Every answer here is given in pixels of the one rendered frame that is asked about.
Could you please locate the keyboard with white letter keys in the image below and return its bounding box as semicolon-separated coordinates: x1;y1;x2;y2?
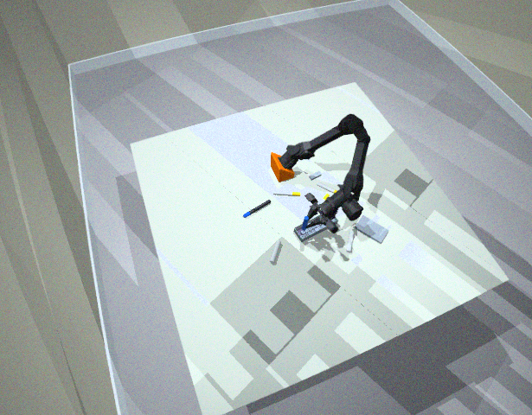
294;214;339;242

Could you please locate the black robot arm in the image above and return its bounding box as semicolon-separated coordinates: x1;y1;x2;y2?
278;114;370;221

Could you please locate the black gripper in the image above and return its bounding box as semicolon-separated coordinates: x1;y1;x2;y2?
304;193;340;234

